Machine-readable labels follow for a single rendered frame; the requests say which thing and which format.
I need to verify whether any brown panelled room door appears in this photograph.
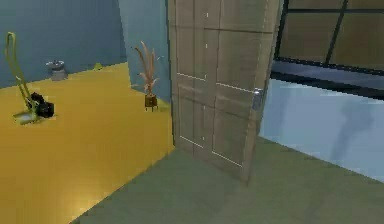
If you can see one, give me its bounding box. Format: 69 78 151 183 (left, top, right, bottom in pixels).
167 0 283 184

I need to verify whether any silver door handle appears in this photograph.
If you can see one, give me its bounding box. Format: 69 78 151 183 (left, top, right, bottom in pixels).
251 87 264 112

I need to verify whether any dry plant in brown pot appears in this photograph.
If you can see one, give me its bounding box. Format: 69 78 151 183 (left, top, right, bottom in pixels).
131 41 162 112

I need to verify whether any grey metal bin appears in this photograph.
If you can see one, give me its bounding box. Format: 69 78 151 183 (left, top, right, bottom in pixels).
45 59 69 82

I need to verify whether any black box on hand truck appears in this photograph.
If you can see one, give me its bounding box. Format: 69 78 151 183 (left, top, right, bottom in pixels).
29 91 56 119

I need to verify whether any black framed window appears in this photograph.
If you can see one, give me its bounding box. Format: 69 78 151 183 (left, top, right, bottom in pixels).
273 0 384 76

